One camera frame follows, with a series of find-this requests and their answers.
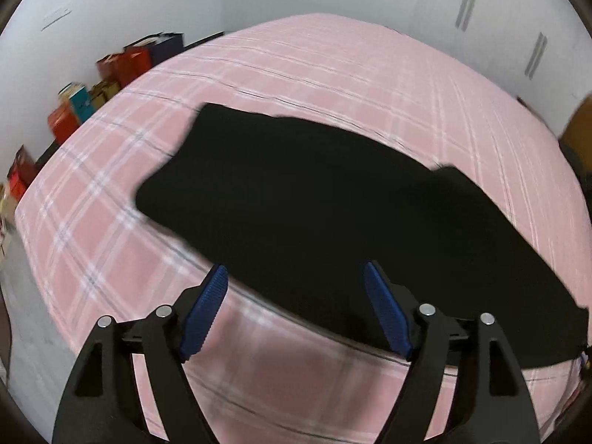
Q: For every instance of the wooden headboard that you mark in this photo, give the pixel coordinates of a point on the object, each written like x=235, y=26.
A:
x=580, y=120

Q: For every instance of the black pants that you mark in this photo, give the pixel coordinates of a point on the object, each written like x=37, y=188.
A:
x=300, y=194

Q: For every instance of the pink plaid bed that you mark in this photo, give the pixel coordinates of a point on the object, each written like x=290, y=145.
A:
x=323, y=69

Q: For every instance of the white wardrobe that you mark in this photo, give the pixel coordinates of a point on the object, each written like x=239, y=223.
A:
x=416, y=4

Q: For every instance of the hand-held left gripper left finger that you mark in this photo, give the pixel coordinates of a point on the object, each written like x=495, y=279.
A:
x=206, y=311

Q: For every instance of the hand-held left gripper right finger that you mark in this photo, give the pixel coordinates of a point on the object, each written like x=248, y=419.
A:
x=386, y=311

